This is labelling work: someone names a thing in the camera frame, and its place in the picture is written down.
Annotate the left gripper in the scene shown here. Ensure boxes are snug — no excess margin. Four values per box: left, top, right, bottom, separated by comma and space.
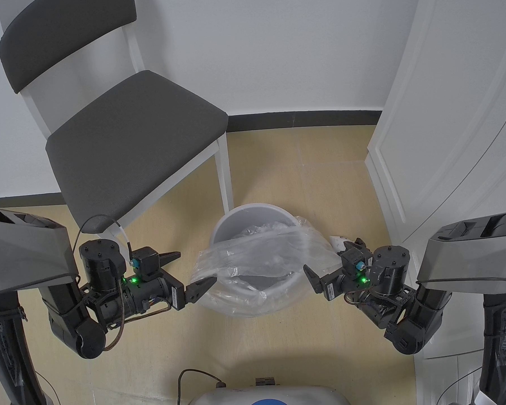
109, 251, 217, 325

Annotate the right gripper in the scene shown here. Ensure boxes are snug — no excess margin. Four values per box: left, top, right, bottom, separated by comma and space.
304, 264, 374, 302

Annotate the clear plastic bag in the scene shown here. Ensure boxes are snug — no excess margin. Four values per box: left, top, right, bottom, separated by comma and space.
190, 215, 343, 318

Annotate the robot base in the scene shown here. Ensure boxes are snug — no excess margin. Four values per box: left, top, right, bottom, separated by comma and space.
189, 377, 341, 405

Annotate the white trash bin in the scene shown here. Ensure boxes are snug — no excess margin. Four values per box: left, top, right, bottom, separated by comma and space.
211, 202, 306, 317

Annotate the white chair with grey cushions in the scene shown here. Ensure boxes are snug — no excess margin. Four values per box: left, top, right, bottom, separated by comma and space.
0, 0, 233, 236

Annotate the white wardrobe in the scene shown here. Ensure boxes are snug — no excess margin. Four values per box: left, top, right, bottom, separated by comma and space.
366, 0, 506, 405

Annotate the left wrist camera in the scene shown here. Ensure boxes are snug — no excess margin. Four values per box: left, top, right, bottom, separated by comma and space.
128, 246, 160, 284

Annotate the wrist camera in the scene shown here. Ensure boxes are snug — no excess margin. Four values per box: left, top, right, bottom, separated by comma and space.
128, 246, 160, 284
341, 243, 372, 275

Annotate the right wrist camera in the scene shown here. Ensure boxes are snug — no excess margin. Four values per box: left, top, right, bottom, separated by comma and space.
341, 243, 372, 275

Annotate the black cable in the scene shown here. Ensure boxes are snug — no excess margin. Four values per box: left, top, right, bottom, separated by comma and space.
178, 368, 227, 405
73, 214, 133, 267

